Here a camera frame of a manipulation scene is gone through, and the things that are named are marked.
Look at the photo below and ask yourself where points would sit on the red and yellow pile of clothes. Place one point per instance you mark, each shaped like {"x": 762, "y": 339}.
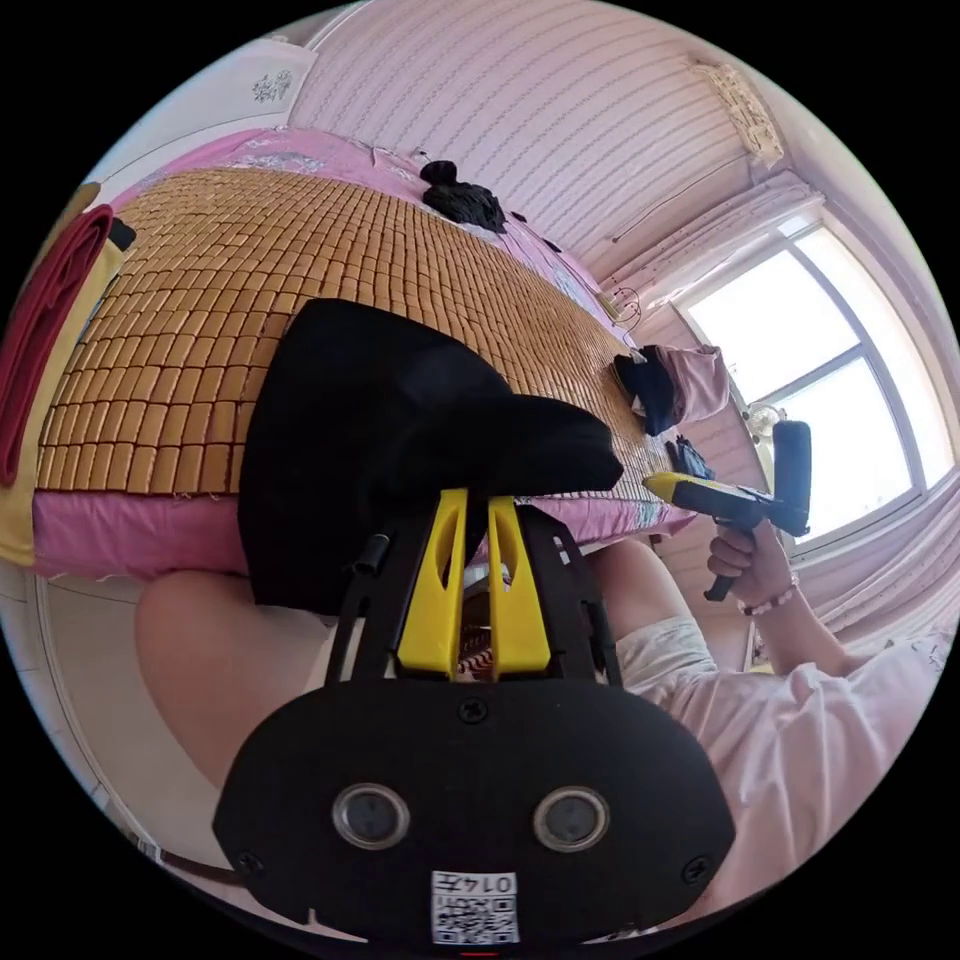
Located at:
{"x": 45, "y": 330}

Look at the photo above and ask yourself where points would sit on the small black garment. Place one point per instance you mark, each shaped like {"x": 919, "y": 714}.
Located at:
{"x": 688, "y": 454}

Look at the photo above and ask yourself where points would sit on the small fan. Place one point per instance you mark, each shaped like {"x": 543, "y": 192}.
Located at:
{"x": 763, "y": 421}

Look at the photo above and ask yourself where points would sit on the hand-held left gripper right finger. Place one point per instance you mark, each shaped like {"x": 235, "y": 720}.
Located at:
{"x": 517, "y": 600}

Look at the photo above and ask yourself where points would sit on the window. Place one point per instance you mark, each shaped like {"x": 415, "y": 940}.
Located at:
{"x": 810, "y": 390}

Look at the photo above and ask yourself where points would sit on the person's body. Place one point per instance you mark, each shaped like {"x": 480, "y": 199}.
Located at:
{"x": 787, "y": 750}

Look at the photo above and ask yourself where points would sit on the black long pants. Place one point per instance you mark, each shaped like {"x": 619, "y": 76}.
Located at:
{"x": 360, "y": 420}

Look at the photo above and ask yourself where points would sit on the black and pink pile of clothes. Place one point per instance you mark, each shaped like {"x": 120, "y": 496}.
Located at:
{"x": 652, "y": 390}

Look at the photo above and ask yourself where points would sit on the person's right hand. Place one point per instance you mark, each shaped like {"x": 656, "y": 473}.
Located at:
{"x": 754, "y": 562}

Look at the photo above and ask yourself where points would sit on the person's right forearm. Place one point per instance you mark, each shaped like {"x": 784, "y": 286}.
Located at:
{"x": 806, "y": 637}

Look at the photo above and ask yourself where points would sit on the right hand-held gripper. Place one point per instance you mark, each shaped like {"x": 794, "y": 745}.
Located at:
{"x": 772, "y": 510}

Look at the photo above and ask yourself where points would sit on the bed with woven mat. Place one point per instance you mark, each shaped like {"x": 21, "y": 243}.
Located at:
{"x": 225, "y": 300}

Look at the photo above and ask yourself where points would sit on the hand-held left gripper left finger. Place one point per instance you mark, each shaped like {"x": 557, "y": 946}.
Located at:
{"x": 429, "y": 600}

